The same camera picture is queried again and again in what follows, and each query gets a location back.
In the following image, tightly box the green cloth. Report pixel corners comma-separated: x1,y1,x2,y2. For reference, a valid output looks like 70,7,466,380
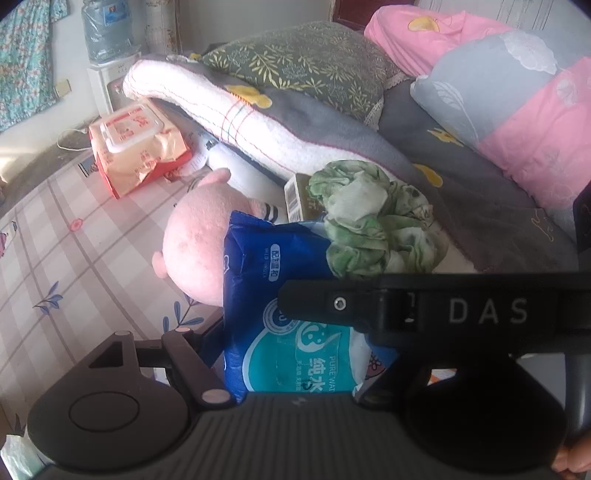
308,159,437,280

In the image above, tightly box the pink and grey quilt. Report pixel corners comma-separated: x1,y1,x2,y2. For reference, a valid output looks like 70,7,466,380
410,30,591,227

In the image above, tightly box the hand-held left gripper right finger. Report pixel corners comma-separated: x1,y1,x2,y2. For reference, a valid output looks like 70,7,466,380
353,353,462,411

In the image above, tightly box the teal floral wall cloth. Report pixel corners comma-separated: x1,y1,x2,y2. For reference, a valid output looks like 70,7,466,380
0,0,68,132

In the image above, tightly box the person's right hand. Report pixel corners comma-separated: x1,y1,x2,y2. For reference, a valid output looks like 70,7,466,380
551,434,591,478

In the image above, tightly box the checked bed sheet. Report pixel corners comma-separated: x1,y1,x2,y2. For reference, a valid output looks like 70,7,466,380
0,152,232,444

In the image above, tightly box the pink plush toy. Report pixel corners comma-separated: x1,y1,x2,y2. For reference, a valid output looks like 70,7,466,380
152,167,282,308

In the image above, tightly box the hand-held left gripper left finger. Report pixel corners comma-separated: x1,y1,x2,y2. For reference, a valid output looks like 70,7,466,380
88,316,236,409

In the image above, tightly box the pink pillow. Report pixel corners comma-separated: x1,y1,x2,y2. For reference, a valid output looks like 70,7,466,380
364,4,513,77

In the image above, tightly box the blue wet wipes pack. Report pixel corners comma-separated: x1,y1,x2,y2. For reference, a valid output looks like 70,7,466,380
222,210,400,404

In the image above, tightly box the green leaf print pillow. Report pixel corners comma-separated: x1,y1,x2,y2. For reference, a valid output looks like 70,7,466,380
202,21,402,130

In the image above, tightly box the blue water jug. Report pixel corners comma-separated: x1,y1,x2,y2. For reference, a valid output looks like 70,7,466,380
82,0,141,65

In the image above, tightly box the white cable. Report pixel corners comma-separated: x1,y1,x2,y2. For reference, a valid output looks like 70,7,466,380
58,129,93,152

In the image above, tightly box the white and grey quilt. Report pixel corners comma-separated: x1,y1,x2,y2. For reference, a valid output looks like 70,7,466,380
122,55,578,273

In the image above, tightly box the patterned rolled mat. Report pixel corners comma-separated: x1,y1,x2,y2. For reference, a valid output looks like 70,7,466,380
145,0,178,58

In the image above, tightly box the pink wet wipes pack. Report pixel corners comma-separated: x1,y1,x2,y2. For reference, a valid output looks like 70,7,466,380
88,102,192,199

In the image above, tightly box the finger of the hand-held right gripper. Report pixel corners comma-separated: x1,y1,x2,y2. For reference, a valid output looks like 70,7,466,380
277,274,384,334

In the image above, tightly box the dark red door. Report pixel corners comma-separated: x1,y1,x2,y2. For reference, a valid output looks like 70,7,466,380
332,0,416,31

